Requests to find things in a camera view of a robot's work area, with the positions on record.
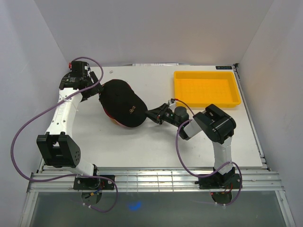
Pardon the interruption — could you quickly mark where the dark corner label sticker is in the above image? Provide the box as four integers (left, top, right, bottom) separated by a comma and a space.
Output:
215, 66, 232, 70

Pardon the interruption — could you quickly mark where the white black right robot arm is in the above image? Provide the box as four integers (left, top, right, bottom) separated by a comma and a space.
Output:
145, 104, 236, 188

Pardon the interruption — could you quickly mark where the aluminium front rail frame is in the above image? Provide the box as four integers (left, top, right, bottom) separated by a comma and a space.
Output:
19, 169, 295, 227

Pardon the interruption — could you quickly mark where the black sport baseball cap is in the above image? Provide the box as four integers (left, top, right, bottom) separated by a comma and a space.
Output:
99, 79, 147, 128

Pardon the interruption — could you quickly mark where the yellow plastic bin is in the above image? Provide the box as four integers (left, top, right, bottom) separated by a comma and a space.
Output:
174, 71, 241, 108

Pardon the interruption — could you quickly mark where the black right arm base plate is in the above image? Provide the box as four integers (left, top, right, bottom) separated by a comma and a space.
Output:
195, 167, 242, 189

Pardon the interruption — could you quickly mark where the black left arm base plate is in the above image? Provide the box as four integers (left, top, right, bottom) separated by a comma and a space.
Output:
73, 175, 116, 190

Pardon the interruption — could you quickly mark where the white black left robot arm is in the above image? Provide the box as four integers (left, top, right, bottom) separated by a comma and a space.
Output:
36, 57, 103, 189

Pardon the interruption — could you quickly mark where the red baseball cap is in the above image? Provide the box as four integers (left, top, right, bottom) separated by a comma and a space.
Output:
100, 79, 132, 126

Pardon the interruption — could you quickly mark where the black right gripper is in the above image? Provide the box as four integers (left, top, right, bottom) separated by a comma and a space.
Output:
145, 103, 181, 128

